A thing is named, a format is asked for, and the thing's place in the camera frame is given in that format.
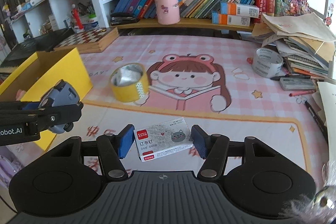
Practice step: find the black marker pen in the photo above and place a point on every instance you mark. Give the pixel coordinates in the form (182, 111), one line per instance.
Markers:
(318, 120)

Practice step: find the wooden chessboard box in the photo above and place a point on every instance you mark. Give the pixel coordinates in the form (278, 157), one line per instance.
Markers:
(92, 41)

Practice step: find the pink item in box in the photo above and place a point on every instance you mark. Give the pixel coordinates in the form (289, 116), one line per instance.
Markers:
(20, 94)

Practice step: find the orange white box upper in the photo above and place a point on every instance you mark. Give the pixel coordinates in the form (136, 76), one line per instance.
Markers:
(229, 8)

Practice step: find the stack of papers and notebooks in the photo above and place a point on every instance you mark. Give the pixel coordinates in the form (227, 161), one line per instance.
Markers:
(305, 43)

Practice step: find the clear tape roll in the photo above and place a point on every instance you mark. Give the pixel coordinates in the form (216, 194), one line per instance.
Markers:
(267, 63)

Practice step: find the yellow tape roll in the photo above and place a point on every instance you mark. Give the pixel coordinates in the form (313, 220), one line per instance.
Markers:
(129, 83)

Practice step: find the orange white box lower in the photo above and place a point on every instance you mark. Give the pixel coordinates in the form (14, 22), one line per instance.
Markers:
(234, 20)

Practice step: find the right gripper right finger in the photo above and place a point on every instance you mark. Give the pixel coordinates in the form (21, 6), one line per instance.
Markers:
(213, 149)

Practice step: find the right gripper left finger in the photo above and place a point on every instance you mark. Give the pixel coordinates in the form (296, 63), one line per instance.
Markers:
(111, 149)

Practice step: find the red pen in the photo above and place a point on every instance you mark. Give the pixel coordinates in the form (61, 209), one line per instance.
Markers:
(302, 93)

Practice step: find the pink cylindrical canister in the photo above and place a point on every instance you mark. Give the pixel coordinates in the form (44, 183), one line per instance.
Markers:
(167, 12)

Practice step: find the grey pencil case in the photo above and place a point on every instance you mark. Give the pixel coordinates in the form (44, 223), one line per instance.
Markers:
(296, 84)

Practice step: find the black electronic keyboard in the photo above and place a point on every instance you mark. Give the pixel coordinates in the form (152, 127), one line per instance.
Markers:
(24, 50)

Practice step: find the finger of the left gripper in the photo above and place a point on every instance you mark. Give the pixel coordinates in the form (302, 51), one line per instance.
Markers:
(20, 109)
(55, 118)

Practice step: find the orange white box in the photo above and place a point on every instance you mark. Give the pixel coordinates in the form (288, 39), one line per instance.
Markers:
(234, 20)
(229, 8)

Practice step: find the white staples box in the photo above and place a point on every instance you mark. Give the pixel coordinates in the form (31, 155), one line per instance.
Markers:
(163, 139)

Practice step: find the pink checkered table mat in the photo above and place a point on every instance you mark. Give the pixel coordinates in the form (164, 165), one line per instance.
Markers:
(208, 82)

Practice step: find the white paper sheet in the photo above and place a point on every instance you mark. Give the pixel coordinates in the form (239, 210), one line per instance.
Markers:
(327, 92)

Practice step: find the yellow cardboard box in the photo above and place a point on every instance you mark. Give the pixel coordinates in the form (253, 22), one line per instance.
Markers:
(39, 73)

